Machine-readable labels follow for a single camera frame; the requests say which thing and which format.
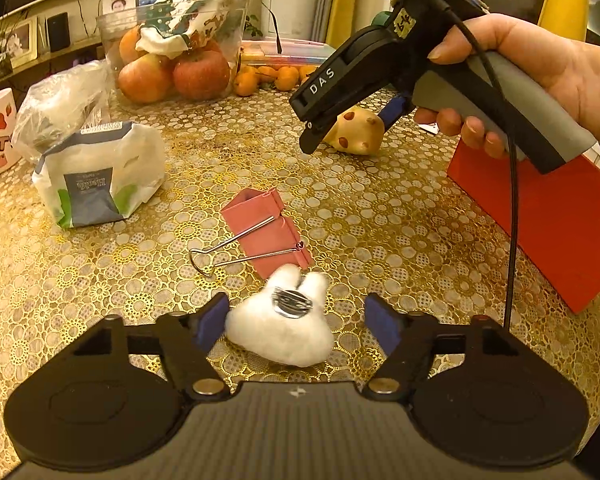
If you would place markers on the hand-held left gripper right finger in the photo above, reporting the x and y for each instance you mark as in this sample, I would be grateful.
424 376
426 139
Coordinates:
380 322

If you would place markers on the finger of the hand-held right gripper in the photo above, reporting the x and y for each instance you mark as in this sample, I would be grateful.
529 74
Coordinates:
315 137
395 110

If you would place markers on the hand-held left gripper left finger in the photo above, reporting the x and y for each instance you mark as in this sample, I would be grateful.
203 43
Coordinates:
212 320

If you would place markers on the yellow potato toy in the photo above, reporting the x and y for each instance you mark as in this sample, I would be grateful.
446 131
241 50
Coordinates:
355 132

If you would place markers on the white fluffy hair clip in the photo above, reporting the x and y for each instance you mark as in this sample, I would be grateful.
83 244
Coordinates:
280 340

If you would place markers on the red storage box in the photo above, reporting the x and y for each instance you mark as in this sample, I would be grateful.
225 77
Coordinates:
555 230

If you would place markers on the gold lace covered desktop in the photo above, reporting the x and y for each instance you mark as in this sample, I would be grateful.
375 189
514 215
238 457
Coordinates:
405 220

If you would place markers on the person's right hand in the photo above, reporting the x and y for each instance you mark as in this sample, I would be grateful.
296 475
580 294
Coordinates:
555 70

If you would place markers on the pile of tangerines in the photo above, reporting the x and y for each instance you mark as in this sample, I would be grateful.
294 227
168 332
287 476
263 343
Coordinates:
285 79

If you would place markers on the pastel flat box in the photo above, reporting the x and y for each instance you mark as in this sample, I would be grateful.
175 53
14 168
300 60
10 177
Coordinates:
300 50

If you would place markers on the pink binder clip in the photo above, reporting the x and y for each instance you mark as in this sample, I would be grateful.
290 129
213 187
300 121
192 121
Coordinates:
260 225

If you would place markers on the red apple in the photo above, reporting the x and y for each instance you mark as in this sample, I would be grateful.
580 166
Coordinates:
200 75
145 80

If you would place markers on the white green snack bag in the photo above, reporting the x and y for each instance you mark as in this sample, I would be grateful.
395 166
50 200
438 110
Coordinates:
190 15

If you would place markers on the white wet wipes pack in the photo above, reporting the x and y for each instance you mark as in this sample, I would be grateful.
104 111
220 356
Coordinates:
130 160

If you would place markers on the orange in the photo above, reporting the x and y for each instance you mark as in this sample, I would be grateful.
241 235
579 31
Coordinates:
129 45

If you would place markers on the clear fruit bowl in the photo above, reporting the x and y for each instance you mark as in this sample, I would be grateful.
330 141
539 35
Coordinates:
110 35

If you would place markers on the portrait drawing card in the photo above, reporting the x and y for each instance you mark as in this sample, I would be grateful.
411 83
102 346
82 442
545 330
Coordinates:
119 2

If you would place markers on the clear plastic bag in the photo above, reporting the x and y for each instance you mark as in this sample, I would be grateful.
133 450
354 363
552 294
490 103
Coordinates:
60 105

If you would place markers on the small black speaker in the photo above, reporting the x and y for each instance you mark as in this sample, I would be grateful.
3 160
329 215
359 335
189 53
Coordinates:
57 32

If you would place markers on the wooden shelf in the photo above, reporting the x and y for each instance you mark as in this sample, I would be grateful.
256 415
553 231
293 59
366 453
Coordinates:
40 67

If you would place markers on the white photo frame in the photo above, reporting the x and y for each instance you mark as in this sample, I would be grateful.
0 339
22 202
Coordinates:
20 40

